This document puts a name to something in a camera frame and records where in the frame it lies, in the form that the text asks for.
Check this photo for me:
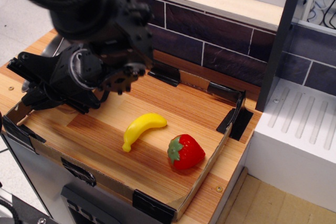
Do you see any red toy strawberry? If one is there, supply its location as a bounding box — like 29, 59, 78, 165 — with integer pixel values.
167, 134, 205, 169

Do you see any cardboard fence with black tape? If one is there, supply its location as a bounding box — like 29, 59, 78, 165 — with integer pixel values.
1, 66, 260, 223

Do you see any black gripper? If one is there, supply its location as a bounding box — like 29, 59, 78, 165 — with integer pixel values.
7, 44, 104, 114

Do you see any white toy sink drainboard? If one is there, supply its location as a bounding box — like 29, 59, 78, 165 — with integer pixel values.
245, 79, 335, 209

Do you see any yellow toy banana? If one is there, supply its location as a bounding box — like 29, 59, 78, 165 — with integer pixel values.
122, 113, 167, 152

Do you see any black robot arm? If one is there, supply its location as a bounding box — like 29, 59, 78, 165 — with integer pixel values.
8, 0, 153, 114

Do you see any dark grey vertical post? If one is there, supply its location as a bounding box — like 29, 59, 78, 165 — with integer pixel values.
256, 0, 299, 112

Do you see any metal pot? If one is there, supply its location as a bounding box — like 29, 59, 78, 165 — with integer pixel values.
18, 35, 71, 92

